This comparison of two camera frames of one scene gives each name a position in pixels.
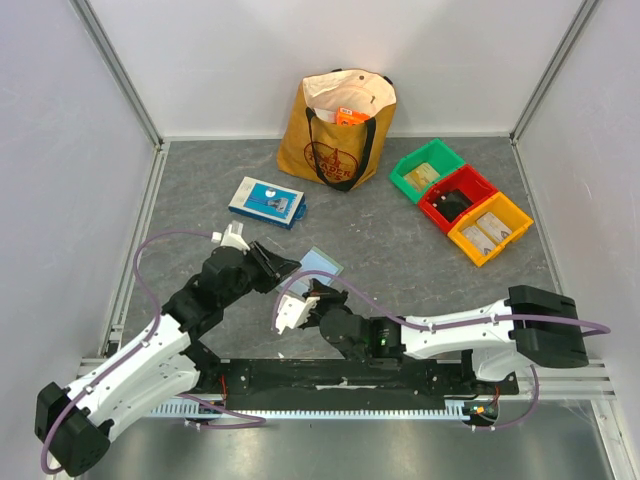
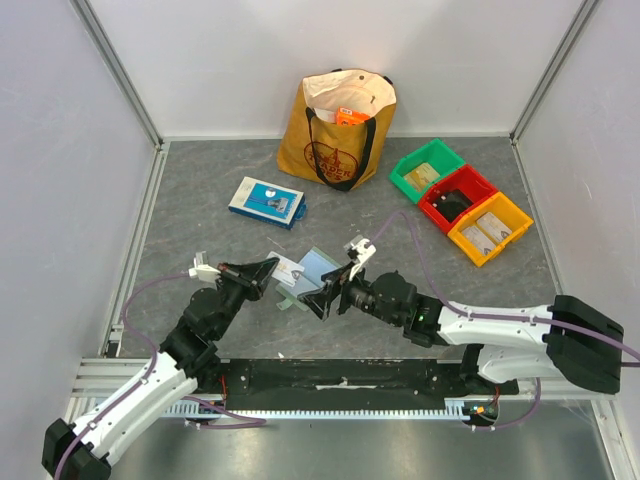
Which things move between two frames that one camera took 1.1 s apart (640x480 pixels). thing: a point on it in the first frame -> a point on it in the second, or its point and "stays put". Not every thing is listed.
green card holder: (313, 260) stays put
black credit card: (452, 203) stays put
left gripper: (274, 268) -> (251, 276)
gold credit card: (422, 176) stays put
